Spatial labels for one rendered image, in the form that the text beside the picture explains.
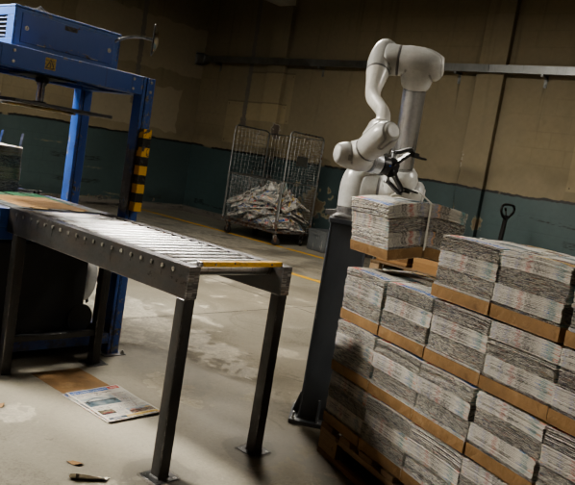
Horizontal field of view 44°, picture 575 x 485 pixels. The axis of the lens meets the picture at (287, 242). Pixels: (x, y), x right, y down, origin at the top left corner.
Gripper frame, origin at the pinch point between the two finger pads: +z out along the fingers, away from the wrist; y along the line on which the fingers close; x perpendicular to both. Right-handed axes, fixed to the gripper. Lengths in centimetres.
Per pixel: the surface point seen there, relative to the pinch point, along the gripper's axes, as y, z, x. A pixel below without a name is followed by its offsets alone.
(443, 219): 15.7, 7.6, 13.9
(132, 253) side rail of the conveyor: 57, -105, -23
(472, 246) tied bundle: 22, -18, 62
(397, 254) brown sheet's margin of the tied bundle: 33.4, -10.8, 14.1
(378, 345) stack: 70, -14, 21
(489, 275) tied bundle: 30, -16, 71
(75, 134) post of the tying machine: 19, -103, -199
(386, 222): 22.3, -18.0, 11.2
